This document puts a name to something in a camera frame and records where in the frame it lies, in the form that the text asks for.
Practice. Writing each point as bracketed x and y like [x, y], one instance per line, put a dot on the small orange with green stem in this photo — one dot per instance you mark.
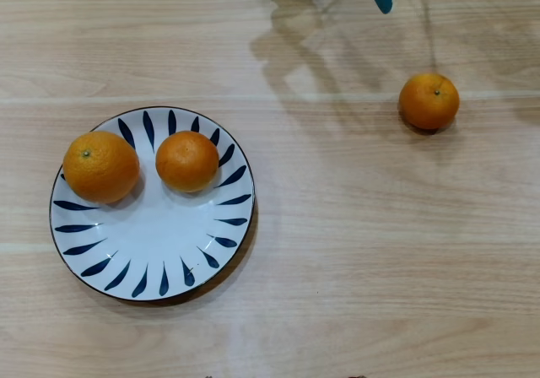
[428, 104]

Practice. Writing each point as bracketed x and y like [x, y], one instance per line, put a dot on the large orange with green stem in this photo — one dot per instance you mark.
[101, 169]

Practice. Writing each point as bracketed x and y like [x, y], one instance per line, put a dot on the small orange without visible stem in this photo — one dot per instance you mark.
[187, 163]

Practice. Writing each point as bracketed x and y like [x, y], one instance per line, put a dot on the white plate with blue strokes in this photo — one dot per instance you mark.
[169, 234]

